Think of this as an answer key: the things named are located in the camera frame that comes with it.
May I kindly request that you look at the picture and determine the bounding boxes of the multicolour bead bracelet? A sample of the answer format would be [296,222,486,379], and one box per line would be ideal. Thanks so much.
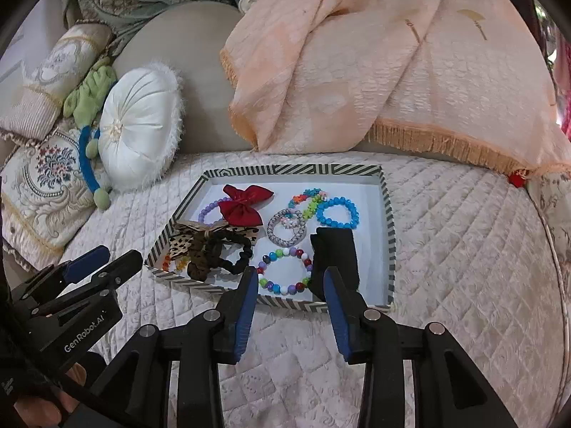
[255,246,315,296]

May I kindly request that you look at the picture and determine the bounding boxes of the brown scrunchie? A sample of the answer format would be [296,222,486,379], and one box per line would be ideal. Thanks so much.
[187,232,223,282]

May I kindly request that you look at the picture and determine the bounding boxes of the black velvet pouch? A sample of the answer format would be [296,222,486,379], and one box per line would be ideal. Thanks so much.
[308,227,360,301]

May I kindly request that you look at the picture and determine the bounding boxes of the orange amber bead bracelet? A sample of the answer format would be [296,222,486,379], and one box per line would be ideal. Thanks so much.
[161,253,191,274]

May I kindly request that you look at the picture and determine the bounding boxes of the black scrunchie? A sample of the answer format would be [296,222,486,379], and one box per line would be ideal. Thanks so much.
[204,229,254,275]

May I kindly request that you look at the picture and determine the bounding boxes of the leopard print bow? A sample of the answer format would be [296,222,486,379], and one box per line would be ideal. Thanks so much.
[166,219,259,260]

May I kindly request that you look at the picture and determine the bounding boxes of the blue bead bracelet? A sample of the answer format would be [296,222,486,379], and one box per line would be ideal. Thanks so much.
[315,195,361,231]

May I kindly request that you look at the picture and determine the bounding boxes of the purple bead bracelet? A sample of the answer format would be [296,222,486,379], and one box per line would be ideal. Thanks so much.
[196,195,233,227]

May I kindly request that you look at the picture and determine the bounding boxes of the red satin bow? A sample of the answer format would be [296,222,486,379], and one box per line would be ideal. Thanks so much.
[219,184,274,227]

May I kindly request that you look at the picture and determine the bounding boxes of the lavender white spiral bracelet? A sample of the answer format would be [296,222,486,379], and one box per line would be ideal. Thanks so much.
[266,207,308,248]

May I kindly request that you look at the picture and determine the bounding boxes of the colourful snowflake bead bracelet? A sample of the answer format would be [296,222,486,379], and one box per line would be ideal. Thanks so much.
[286,187,329,221]

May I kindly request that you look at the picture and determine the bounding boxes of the left hand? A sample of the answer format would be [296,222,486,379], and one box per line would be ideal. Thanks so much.
[14,389,79,427]

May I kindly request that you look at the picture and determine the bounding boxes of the floral embroidered pillow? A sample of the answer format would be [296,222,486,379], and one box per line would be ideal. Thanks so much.
[1,120,96,271]

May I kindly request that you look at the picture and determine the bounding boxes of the striped black white tray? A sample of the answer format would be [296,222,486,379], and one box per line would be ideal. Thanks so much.
[143,162,398,314]

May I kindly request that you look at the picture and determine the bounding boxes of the round white satin cushion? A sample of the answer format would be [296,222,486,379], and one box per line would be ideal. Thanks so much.
[98,62,184,192]

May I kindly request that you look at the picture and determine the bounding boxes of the cream bolster pillow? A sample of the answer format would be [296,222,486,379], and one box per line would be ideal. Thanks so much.
[1,23,112,146]

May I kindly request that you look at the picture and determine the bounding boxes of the green blue plush toy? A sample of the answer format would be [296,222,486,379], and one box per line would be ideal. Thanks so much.
[63,57,117,211]

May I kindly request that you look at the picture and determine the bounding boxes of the floral cream bed skirt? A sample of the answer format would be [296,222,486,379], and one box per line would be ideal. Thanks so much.
[527,170,571,294]

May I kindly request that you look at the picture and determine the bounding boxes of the beige upholstered headboard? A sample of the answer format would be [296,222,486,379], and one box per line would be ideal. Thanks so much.
[113,2,252,154]

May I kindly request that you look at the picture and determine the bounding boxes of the peach fringed blanket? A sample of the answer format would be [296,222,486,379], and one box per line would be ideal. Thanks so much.
[221,0,570,174]

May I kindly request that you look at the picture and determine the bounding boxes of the hanging red clothes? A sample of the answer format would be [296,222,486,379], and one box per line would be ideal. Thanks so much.
[554,30,570,137]

